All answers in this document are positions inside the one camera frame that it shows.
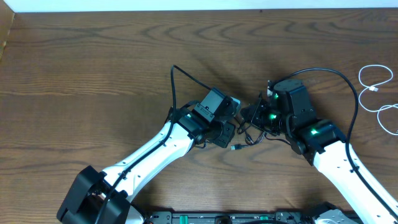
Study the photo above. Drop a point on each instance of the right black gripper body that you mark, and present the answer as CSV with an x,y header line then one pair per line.
x,y
254,113

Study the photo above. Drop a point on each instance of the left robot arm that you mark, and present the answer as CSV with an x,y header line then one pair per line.
x,y
106,196

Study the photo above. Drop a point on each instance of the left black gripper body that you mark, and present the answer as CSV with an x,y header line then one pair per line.
x,y
226,134

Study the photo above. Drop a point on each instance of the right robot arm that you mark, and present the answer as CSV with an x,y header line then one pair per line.
x,y
288,110

